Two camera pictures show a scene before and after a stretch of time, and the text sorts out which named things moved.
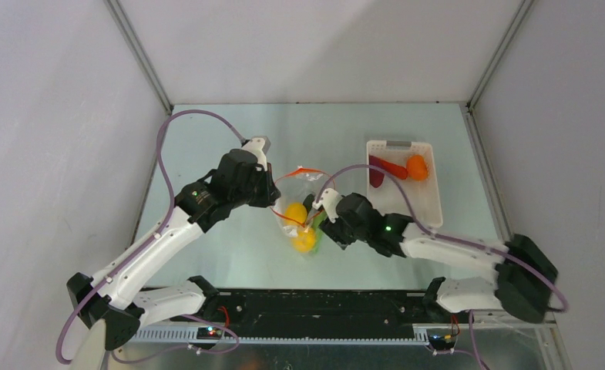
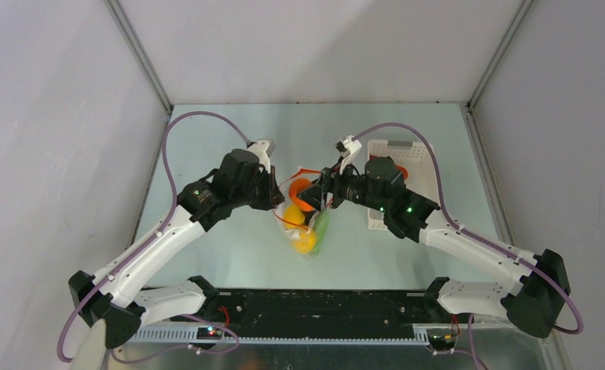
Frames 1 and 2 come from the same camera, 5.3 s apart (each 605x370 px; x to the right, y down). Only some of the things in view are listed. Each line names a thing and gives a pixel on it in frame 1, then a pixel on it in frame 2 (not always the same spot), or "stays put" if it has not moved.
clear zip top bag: x=296 y=191 stays put
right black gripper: x=327 y=228 → x=325 y=186
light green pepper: x=320 y=218 stays put
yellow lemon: x=305 y=240 stays put
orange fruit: x=417 y=168 → x=296 y=186
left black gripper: x=270 y=192 stays put
